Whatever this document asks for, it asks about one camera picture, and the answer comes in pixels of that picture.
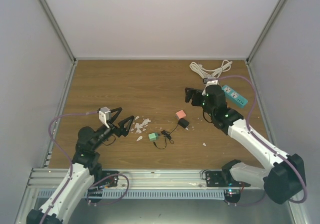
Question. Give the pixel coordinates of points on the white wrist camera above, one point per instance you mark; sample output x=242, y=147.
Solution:
x=104, y=115
x=210, y=81

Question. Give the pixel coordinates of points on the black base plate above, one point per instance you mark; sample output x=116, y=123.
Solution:
x=231, y=189
x=107, y=181

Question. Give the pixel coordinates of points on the teal power strip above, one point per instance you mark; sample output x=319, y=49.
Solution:
x=234, y=96

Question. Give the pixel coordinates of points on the aluminium front rail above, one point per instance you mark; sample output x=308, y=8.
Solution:
x=138, y=178

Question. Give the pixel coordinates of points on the grey slotted cable duct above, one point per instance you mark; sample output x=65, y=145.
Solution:
x=158, y=194

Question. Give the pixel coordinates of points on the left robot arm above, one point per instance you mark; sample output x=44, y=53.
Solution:
x=60, y=206

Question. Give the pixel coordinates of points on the aluminium frame post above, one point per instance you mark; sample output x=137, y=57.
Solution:
x=272, y=18
x=57, y=30

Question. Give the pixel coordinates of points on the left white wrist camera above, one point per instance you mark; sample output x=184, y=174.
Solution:
x=104, y=115

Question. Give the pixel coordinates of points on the left aluminium frame post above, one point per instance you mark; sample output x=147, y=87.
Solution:
x=57, y=30

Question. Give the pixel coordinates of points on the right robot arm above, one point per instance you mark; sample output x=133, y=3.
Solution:
x=282, y=175

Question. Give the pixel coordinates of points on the right aluminium frame post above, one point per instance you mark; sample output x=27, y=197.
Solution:
x=272, y=18

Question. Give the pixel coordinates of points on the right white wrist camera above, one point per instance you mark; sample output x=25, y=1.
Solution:
x=210, y=81

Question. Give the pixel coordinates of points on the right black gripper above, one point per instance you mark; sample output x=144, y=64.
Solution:
x=195, y=102

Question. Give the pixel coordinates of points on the pink charger plug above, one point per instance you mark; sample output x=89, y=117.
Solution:
x=180, y=114

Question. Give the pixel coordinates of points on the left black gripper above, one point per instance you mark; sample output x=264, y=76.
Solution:
x=121, y=129

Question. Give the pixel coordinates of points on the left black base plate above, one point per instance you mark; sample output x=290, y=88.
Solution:
x=107, y=181

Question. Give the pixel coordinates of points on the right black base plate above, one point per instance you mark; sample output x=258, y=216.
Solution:
x=231, y=189

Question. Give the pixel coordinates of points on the green charger plug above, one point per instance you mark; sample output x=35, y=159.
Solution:
x=153, y=136

